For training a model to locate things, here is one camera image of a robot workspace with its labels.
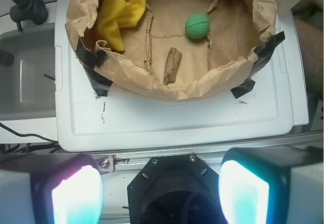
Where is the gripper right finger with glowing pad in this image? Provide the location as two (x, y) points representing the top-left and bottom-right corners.
(218, 146), (323, 223)

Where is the black tape strip right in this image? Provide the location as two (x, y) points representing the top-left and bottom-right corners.
(231, 31), (286, 99)

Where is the black faucet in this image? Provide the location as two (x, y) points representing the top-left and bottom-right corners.
(9, 0), (48, 32)

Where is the grey sink basin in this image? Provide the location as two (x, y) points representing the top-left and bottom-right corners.
(1, 23), (56, 121)

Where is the white plastic bin lid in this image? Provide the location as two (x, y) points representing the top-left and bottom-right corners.
(54, 0), (294, 152)

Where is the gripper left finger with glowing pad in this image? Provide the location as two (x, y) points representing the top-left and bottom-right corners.
(1, 153), (103, 223)

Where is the green dimpled ball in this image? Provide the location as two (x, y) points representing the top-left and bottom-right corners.
(185, 13), (210, 39)

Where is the aluminium frame rail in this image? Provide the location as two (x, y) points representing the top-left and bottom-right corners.
(91, 130), (323, 174)

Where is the black tape strip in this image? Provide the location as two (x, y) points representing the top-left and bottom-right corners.
(231, 31), (286, 99)
(76, 37), (113, 97)

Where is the black cable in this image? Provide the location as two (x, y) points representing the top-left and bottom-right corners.
(0, 121), (58, 143)

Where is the black tape strip left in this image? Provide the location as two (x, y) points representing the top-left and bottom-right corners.
(76, 37), (113, 97)

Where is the yellow microfiber cloth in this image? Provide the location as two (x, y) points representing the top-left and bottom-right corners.
(96, 0), (146, 52)

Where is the brown wood piece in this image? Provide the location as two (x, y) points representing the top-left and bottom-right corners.
(164, 47), (182, 85)

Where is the black octagonal mount plate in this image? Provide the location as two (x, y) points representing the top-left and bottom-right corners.
(127, 155), (227, 223)

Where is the brown paper bag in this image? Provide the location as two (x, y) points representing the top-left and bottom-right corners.
(65, 0), (284, 102)

